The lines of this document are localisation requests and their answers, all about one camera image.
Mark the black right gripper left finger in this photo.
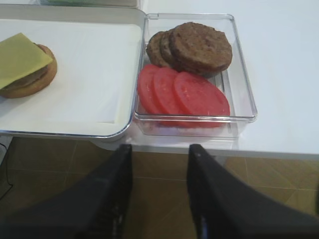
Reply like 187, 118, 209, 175
0, 144, 133, 239

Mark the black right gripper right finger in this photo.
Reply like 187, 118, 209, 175
186, 144, 319, 239

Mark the red tomato slice front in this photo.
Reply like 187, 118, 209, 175
173, 72, 230, 116

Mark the red tomato slice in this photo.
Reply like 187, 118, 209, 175
137, 64, 160, 114
173, 72, 230, 116
153, 67, 184, 115

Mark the red tomato slice back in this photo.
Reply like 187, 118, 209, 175
137, 64, 160, 114

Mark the white paper liner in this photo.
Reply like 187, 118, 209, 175
0, 19, 142, 123

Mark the clear patty tomato container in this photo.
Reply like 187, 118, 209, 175
134, 13, 257, 139

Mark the bottom bun on tray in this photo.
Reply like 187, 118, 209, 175
0, 44, 57, 99

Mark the red tomato slice middle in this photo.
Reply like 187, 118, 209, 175
153, 67, 184, 115

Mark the brown patty middle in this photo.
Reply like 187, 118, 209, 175
160, 29, 177, 68

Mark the brown patty front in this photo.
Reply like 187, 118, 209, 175
169, 22, 233, 73

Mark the brown patty back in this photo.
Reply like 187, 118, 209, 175
146, 31, 169, 67

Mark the yellow cheese slice on burger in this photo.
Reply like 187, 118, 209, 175
0, 33, 53, 88

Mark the white metal tray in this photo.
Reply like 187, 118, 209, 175
0, 4, 145, 139

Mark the black cable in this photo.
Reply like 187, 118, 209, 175
0, 143, 14, 197

